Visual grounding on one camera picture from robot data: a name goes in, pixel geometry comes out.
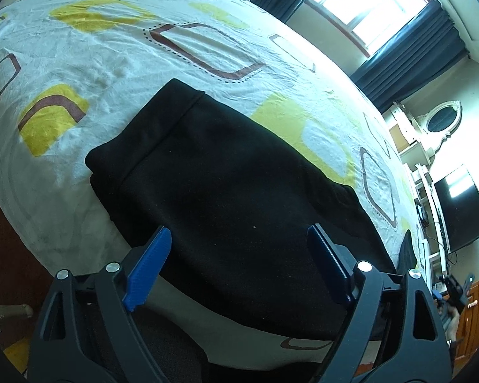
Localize black television screen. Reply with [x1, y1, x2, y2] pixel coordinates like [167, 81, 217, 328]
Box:
[433, 165, 479, 253]

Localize wooden cabinet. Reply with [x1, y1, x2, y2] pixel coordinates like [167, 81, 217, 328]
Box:
[454, 280, 479, 372]

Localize patterned white bed sheet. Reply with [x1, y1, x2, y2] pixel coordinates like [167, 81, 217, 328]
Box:
[0, 0, 429, 372]

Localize dark blue curtain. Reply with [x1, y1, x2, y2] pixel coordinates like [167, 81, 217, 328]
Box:
[252, 0, 468, 112]

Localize window with brown frame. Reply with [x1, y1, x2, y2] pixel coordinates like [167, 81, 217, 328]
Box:
[308, 0, 430, 56]

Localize black pants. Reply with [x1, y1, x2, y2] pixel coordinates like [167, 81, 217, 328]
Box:
[85, 79, 395, 340]

